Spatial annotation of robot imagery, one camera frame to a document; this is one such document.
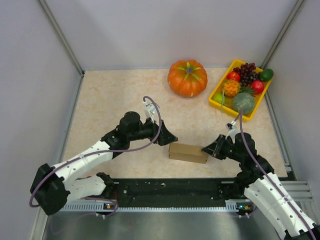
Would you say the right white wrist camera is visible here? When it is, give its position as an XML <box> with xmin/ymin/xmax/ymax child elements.
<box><xmin>226</xmin><ymin>120</ymin><xmax>240</xmax><ymax>138</ymax></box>

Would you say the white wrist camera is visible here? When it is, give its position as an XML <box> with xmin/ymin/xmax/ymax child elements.
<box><xmin>226</xmin><ymin>120</ymin><xmax>240</xmax><ymax>138</ymax></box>
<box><xmin>142</xmin><ymin>100</ymin><xmax>157</xmax><ymax>123</ymax></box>

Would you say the orange pumpkin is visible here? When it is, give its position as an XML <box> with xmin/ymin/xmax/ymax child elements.
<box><xmin>167</xmin><ymin>59</ymin><xmax>208</xmax><ymax>98</ymax></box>

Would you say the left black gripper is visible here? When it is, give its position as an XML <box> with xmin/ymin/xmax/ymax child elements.
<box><xmin>128</xmin><ymin>115</ymin><xmax>177</xmax><ymax>146</ymax></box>

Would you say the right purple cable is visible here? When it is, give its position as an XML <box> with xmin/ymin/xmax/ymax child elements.
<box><xmin>238</xmin><ymin>107</ymin><xmax>316</xmax><ymax>240</ymax></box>

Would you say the brown cardboard box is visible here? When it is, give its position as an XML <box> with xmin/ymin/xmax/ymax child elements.
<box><xmin>168</xmin><ymin>143</ymin><xmax>208</xmax><ymax>164</ymax></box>

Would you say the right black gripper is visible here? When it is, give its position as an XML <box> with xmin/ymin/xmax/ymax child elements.
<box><xmin>201</xmin><ymin>133</ymin><xmax>244</xmax><ymax>162</ymax></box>

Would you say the red apple right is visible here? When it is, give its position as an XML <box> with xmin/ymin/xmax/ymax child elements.
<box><xmin>251</xmin><ymin>80</ymin><xmax>265</xmax><ymax>95</ymax></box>

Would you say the green lime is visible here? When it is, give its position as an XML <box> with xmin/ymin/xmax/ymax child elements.
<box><xmin>212</xmin><ymin>93</ymin><xmax>225</xmax><ymax>105</ymax></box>

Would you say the green avocado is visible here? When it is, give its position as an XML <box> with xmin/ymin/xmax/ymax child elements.
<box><xmin>259</xmin><ymin>68</ymin><xmax>274</xmax><ymax>82</ymax></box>

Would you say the red apple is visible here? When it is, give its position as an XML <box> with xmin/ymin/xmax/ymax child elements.
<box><xmin>251</xmin><ymin>80</ymin><xmax>265</xmax><ymax>95</ymax></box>
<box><xmin>226</xmin><ymin>71</ymin><xmax>241</xmax><ymax>82</ymax></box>

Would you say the orange pineapple toy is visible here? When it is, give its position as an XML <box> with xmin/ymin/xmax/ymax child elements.
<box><xmin>222</xmin><ymin>79</ymin><xmax>241</xmax><ymax>98</ymax></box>

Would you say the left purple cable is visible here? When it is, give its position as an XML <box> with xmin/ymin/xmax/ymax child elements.
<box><xmin>29</xmin><ymin>96</ymin><xmax>162</xmax><ymax>208</ymax></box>

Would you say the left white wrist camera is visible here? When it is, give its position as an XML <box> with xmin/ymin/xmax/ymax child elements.
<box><xmin>142</xmin><ymin>100</ymin><xmax>157</xmax><ymax>123</ymax></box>

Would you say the purple cable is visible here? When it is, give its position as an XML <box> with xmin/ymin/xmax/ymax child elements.
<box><xmin>29</xmin><ymin>96</ymin><xmax>162</xmax><ymax>208</ymax></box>
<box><xmin>238</xmin><ymin>107</ymin><xmax>316</xmax><ymax>240</ymax></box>

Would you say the green melon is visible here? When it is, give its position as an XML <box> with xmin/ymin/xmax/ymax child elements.
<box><xmin>231</xmin><ymin>92</ymin><xmax>255</xmax><ymax>115</ymax></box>

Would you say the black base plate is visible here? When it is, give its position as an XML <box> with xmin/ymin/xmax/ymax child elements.
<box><xmin>84</xmin><ymin>177</ymin><xmax>251</xmax><ymax>208</ymax></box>

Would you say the red apple left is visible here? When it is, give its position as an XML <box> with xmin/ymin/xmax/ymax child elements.
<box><xmin>226</xmin><ymin>71</ymin><xmax>241</xmax><ymax>82</ymax></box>

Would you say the white cable duct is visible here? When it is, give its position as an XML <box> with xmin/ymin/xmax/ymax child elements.
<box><xmin>59</xmin><ymin>201</ymin><xmax>253</xmax><ymax>213</ymax></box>

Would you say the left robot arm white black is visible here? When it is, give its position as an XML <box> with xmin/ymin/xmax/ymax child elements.
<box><xmin>30</xmin><ymin>111</ymin><xmax>178</xmax><ymax>216</ymax></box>

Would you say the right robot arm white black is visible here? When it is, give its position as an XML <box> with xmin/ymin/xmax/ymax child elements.
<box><xmin>201</xmin><ymin>132</ymin><xmax>320</xmax><ymax>240</ymax></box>

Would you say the dark purple grape bunch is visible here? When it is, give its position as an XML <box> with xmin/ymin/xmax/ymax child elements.
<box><xmin>233</xmin><ymin>62</ymin><xmax>260</xmax><ymax>87</ymax></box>

